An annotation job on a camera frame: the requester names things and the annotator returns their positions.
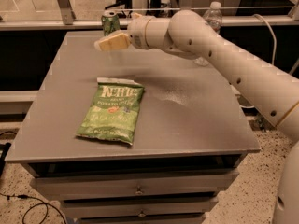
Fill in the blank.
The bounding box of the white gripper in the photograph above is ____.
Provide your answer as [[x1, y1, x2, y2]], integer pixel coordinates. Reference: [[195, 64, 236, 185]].
[[94, 12, 154, 51]]

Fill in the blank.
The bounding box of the green soda can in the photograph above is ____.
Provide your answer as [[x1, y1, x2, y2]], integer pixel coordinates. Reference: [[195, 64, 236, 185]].
[[101, 10, 120, 36]]

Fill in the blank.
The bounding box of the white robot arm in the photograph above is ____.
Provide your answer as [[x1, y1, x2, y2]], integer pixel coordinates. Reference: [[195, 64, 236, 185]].
[[94, 10, 299, 224]]

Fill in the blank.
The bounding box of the clear plastic water bottle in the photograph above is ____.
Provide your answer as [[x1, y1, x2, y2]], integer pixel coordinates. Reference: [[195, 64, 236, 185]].
[[194, 1, 223, 67]]

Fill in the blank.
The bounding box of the metal window railing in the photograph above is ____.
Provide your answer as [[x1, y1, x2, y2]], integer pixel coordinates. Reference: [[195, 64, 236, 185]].
[[0, 0, 299, 32]]

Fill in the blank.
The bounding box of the green Kettle chips bag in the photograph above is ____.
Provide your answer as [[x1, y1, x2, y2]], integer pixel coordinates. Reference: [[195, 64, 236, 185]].
[[77, 77, 145, 145]]

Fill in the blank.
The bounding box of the grey drawer cabinet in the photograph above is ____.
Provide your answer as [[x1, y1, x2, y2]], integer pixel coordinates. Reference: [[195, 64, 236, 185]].
[[7, 32, 259, 224]]

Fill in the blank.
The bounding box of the top grey drawer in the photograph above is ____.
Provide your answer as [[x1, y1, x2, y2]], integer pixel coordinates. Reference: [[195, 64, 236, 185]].
[[30, 169, 239, 201]]

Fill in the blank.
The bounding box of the grey drawer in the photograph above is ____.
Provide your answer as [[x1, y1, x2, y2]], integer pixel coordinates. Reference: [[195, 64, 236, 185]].
[[30, 169, 239, 201], [62, 196, 218, 218]]

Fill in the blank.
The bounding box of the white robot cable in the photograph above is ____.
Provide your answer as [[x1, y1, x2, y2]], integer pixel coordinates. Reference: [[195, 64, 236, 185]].
[[252, 13, 299, 77]]

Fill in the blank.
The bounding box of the black floor cable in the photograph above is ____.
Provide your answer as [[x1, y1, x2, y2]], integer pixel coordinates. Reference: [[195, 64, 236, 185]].
[[0, 193, 68, 224]]

